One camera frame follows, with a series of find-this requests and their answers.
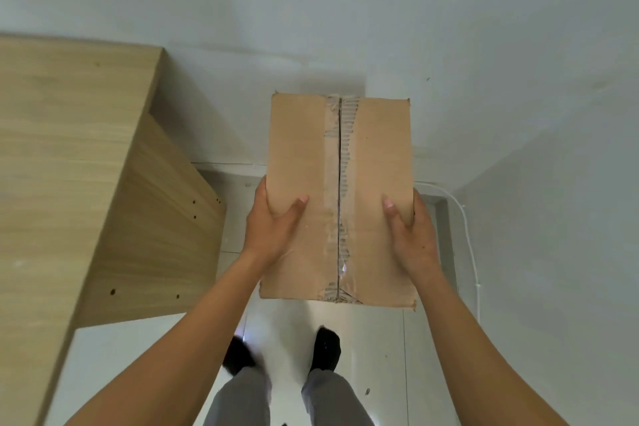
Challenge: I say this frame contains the person's right black sock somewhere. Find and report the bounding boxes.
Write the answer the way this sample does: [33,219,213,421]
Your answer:
[309,328,342,375]

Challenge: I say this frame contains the person's grey trousers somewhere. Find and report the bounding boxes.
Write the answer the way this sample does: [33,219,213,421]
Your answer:
[202,365,375,426]

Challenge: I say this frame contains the person's left forearm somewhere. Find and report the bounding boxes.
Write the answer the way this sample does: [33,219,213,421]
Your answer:
[65,250,270,426]

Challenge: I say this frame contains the person's right hand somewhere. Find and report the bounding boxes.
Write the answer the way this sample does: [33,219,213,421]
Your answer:
[383,189,443,287]

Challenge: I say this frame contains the white cable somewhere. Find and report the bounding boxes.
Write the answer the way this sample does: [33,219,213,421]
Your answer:
[414,180,484,324]

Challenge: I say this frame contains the person's left hand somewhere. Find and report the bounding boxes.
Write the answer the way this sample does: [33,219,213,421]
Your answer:
[243,176,310,272]

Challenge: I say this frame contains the person's right forearm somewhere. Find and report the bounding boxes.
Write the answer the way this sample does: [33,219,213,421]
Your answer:
[419,266,570,426]

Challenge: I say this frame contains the plain brown cardboard box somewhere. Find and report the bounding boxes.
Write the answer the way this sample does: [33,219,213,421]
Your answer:
[258,91,419,312]

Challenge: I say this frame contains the light wooden table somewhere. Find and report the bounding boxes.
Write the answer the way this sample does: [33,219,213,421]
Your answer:
[0,33,227,426]

